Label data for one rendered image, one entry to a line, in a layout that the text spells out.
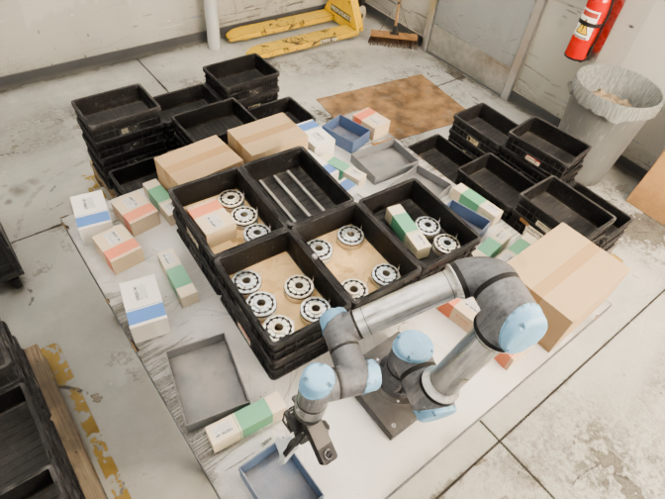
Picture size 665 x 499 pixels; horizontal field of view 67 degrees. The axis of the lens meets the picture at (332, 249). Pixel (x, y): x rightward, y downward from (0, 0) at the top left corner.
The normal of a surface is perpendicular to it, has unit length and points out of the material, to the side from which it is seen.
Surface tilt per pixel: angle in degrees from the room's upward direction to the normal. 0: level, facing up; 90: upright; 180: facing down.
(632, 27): 90
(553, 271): 0
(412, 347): 4
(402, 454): 0
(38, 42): 90
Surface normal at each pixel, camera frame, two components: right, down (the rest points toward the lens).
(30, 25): 0.61, 0.62
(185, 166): 0.09, -0.67
